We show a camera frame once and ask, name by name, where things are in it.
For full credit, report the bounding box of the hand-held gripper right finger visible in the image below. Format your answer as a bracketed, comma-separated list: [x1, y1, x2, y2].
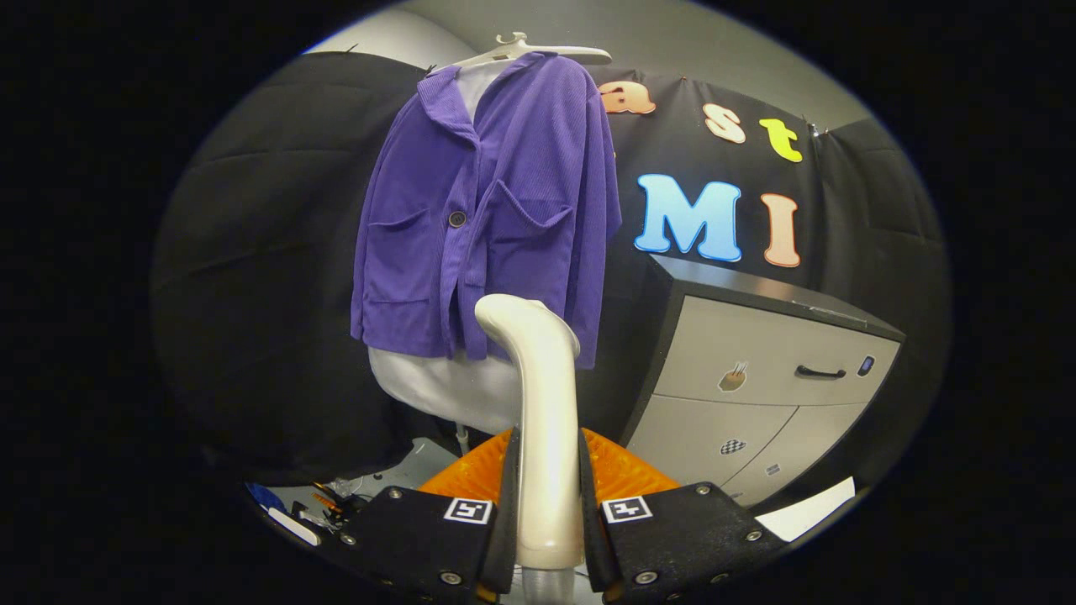
[577, 427, 789, 605]

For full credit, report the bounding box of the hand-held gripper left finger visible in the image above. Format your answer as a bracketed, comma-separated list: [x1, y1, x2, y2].
[336, 427, 520, 605]

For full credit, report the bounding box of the white garment steamer head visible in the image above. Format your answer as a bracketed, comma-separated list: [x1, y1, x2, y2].
[474, 293, 587, 571]

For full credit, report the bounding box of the purple corduroy jacket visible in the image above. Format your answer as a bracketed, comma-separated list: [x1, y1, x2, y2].
[350, 52, 623, 371]

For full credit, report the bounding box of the white clothes hanger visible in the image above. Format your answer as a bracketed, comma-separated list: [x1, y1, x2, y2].
[433, 32, 613, 75]

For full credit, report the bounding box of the white ironing form board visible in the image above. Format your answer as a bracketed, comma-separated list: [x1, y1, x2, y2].
[368, 60, 526, 436]

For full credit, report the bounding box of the white flat block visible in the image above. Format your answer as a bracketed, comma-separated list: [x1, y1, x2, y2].
[267, 507, 322, 547]

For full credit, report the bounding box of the white paper sheet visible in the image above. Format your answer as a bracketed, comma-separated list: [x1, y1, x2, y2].
[755, 476, 857, 543]

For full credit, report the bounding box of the grey cabinet with dark top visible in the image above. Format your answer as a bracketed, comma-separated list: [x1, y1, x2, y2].
[618, 255, 907, 509]

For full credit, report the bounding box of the blue cloth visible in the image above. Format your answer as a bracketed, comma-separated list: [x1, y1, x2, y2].
[245, 481, 287, 513]

